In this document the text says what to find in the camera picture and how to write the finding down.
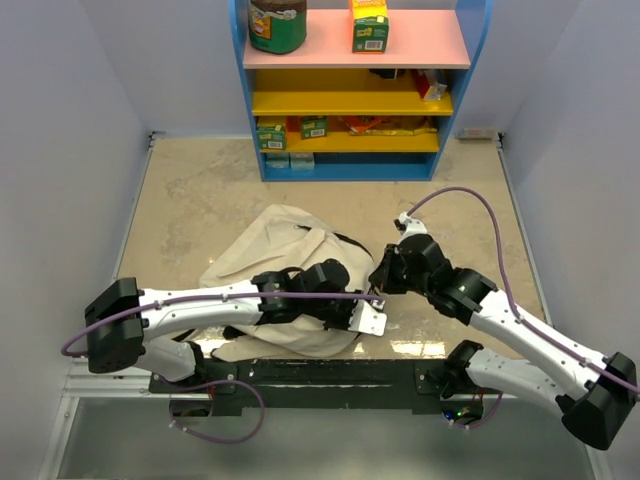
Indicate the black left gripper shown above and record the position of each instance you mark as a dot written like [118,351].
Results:
[344,325]

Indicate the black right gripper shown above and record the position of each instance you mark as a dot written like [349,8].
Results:
[382,276]

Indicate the beige canvas backpack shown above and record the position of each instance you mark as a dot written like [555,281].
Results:
[285,236]

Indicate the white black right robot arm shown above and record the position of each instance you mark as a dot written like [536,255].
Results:
[591,393]

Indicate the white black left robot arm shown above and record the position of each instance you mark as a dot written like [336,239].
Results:
[134,327]

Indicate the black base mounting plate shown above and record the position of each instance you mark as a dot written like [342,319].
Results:
[405,384]

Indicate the small white pink eraser box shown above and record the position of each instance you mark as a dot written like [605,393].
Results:
[477,134]

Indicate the orange yellow snack packets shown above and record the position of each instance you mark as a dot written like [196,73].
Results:
[388,125]

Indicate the light blue box right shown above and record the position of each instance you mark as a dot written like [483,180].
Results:
[302,161]

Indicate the light blue box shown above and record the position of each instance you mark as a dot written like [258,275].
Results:
[277,160]
[302,161]

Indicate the light blue box left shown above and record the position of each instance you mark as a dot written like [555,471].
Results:
[277,160]

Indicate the green box lower middle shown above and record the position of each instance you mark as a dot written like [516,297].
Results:
[312,127]

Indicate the green box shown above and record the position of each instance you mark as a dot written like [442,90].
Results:
[272,136]
[312,127]

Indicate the red white box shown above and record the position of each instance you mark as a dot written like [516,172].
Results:
[430,83]

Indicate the blue colourful shelf unit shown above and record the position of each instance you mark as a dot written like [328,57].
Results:
[325,78]

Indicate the green box lower left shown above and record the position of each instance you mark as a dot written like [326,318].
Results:
[272,136]

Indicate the green yellow carton top shelf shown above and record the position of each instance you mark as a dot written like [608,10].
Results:
[370,26]

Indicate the green brown jar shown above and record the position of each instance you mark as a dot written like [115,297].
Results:
[277,26]

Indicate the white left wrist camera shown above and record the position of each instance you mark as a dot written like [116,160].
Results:
[369,318]

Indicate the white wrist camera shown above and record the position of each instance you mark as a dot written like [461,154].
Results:
[369,318]
[408,226]

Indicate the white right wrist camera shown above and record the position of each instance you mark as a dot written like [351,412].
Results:
[408,226]

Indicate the aluminium frame rail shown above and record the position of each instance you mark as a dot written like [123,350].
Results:
[197,198]

